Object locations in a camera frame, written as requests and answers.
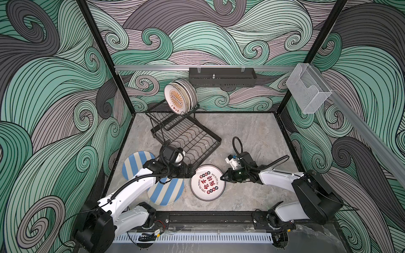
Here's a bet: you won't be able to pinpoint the white plate red characters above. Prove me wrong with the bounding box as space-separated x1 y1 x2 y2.
190 164 226 201

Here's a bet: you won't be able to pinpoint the aluminium rail back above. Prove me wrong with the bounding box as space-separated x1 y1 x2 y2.
114 64 295 72

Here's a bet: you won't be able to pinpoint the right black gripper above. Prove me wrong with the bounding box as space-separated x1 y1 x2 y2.
219 168 248 182

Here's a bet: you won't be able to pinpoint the blue striped plate far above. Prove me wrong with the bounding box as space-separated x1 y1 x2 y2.
122 151 155 180

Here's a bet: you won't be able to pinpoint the black wire dish rack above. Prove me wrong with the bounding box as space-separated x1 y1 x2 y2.
146 100 221 170

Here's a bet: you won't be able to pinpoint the cream plate with drawing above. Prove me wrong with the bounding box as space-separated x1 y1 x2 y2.
177 79 198 109

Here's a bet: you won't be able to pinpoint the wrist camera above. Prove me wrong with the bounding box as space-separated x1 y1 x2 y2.
225 155 242 170
173 148 186 164

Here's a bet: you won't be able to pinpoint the orange sunburst plate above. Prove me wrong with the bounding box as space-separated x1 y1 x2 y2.
164 84 189 115

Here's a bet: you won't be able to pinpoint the clear plastic holder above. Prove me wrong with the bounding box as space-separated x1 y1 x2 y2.
286 63 332 114

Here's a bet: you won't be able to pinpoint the black perforated metal tray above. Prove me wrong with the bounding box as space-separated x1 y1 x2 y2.
188 67 257 88

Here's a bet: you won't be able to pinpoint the aluminium rail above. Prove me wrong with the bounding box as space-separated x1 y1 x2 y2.
114 64 295 72
312 66 405 186

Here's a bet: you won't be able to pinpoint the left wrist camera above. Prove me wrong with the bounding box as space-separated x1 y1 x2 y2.
173 148 186 164

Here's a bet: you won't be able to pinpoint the white slotted cable duct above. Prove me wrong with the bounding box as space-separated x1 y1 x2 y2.
112 232 274 245

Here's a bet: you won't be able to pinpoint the blue striped plate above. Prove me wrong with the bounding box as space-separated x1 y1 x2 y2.
122 151 155 180
147 178 185 206

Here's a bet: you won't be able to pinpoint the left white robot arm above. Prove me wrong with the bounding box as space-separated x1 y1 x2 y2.
71 142 191 253

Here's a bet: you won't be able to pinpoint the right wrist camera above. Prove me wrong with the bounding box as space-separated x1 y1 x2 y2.
225 155 242 170

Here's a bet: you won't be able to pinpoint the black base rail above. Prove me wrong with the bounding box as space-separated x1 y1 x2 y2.
85 210 336 231

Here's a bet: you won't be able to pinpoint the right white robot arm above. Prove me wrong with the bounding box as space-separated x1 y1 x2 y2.
221 150 344 231

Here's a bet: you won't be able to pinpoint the aluminium rail right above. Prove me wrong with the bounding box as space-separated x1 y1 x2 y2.
312 66 405 186

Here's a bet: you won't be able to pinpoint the blue striped plate near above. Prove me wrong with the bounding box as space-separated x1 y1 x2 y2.
147 178 185 206

